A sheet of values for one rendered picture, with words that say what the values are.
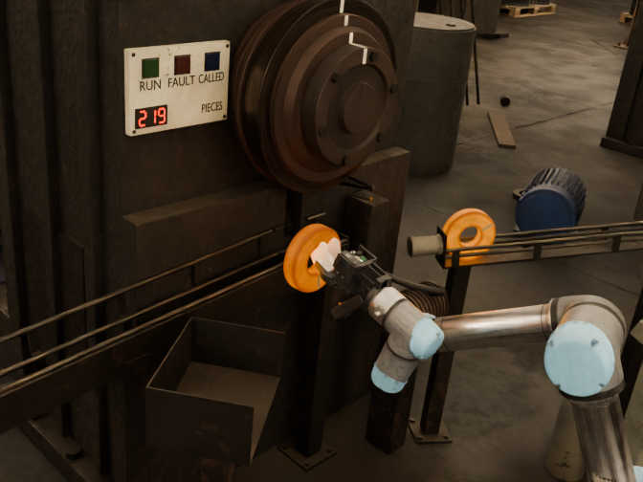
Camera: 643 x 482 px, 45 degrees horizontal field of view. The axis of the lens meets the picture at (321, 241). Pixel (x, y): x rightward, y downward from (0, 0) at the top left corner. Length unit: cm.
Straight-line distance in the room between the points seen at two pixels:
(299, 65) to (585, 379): 87
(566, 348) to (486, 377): 153
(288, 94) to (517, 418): 150
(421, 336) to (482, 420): 121
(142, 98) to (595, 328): 100
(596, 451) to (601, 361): 20
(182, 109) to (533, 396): 171
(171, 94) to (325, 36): 36
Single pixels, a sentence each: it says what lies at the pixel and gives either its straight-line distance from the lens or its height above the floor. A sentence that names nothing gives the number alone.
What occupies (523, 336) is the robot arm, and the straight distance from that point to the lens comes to 161.
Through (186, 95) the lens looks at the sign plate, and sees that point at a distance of 175.
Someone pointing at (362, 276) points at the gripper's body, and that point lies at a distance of 161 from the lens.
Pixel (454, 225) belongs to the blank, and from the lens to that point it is 221.
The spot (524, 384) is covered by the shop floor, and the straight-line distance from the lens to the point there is 295.
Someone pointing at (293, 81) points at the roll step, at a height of 118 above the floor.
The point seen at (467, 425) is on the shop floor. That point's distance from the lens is 268.
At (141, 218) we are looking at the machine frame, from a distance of 176.
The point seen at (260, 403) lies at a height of 60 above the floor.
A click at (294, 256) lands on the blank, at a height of 85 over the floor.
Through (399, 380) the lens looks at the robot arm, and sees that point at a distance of 163.
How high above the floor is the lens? 159
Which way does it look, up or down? 25 degrees down
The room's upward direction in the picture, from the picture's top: 6 degrees clockwise
